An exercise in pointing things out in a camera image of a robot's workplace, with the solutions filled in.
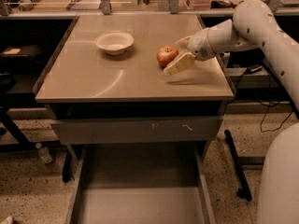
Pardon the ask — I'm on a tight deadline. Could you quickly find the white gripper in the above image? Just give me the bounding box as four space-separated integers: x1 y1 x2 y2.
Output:
164 28 216 76

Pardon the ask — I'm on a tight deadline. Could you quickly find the red apple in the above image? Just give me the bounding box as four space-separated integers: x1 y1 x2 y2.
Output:
156 45 178 68

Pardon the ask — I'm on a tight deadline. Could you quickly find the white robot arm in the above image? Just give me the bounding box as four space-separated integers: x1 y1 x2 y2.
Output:
164 0 299 224

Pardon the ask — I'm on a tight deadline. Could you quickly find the closed top drawer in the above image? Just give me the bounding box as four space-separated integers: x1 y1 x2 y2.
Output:
51 116 222 145

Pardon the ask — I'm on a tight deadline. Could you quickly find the grey drawer cabinet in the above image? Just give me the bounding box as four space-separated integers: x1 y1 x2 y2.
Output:
32 14 237 165

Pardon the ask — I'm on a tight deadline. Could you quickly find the open middle drawer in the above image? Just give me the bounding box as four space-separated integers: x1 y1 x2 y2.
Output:
65 143 216 224

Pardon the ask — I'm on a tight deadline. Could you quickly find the black power adapter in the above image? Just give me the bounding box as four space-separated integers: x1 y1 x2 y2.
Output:
246 64 263 75

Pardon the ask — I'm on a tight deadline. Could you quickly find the white paper bowl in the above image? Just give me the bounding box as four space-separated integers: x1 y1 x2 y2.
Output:
94 31 134 55

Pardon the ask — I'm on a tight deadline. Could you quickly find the plastic water bottle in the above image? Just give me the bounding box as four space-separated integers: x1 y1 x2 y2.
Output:
36 143 53 164

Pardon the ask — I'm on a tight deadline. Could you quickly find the black cable on floor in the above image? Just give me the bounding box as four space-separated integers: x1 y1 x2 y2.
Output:
255 98 295 134

